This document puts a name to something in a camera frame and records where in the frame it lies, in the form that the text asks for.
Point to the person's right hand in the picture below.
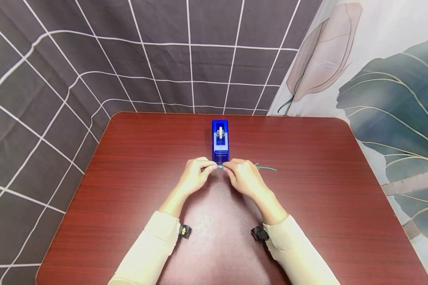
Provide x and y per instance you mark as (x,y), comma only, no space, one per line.
(245,178)

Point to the person's left hand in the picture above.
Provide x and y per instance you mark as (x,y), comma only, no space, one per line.
(193,177)

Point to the person's right fingers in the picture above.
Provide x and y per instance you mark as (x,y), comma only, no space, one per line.
(233,168)

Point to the person's left fingers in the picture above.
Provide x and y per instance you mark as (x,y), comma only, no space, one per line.
(205,166)

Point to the person's left forearm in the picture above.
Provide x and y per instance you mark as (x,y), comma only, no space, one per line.
(157,237)

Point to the person's right forearm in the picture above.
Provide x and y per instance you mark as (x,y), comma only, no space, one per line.
(289,241)

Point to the blue tape dispenser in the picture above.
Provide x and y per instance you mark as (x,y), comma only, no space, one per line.
(220,141)

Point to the black wrist band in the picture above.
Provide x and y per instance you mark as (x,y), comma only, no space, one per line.
(184,231)
(259,233)

